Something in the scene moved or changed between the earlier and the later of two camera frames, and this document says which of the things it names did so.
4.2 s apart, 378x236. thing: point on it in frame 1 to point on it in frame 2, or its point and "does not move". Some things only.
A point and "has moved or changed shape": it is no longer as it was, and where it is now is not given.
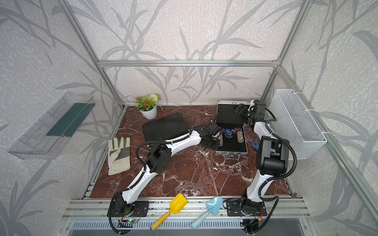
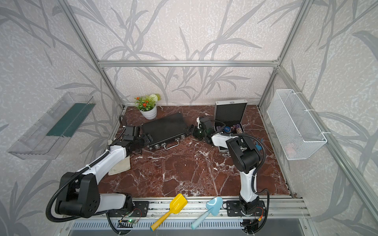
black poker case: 164,128 does not move
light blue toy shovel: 215,204 does not move
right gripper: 241,113 to 193,132
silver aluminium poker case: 233,132 has moved or changed shape
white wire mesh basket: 295,124 does not move
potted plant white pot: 147,105 does not move
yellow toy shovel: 175,205 does not move
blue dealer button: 228,131 does not move
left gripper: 216,146 to 147,138
